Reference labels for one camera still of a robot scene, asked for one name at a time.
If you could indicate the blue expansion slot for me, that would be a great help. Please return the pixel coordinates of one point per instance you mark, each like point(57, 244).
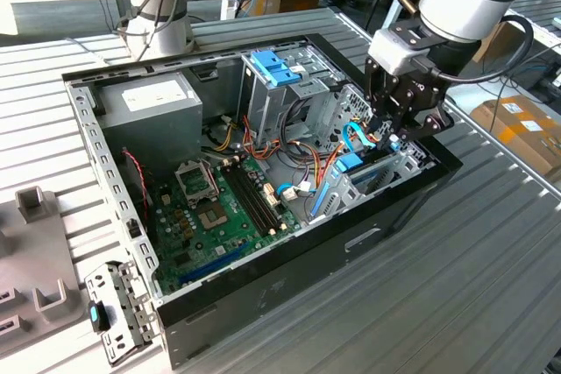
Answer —
point(210, 265)

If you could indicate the brown cardboard box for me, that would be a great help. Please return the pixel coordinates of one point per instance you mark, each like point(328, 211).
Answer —
point(526, 129)

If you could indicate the CPU socket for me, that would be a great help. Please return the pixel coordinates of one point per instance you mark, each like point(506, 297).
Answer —
point(212, 216)

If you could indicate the black and silver PC case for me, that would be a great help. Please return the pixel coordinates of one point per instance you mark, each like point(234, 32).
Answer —
point(307, 286)

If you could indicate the hard disk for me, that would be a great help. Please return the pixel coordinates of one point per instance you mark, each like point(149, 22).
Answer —
point(348, 163)

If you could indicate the grey parts rack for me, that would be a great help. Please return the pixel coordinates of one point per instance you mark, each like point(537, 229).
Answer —
point(35, 260)

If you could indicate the green motherboard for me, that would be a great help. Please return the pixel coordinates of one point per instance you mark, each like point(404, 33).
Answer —
point(206, 244)

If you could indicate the black case fan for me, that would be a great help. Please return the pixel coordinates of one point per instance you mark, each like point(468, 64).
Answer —
point(131, 199)

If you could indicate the silver drive cage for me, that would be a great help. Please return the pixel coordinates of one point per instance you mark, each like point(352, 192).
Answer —
point(271, 102)

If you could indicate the silver disk bay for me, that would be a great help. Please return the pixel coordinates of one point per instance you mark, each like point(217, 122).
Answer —
point(337, 199)

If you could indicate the black RAM slot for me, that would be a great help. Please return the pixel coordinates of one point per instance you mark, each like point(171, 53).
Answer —
point(260, 197)
point(244, 202)
point(254, 199)
point(249, 200)

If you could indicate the grey power supply unit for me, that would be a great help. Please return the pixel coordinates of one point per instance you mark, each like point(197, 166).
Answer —
point(149, 129)

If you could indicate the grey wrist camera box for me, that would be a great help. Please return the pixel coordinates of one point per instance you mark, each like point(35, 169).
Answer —
point(394, 50)

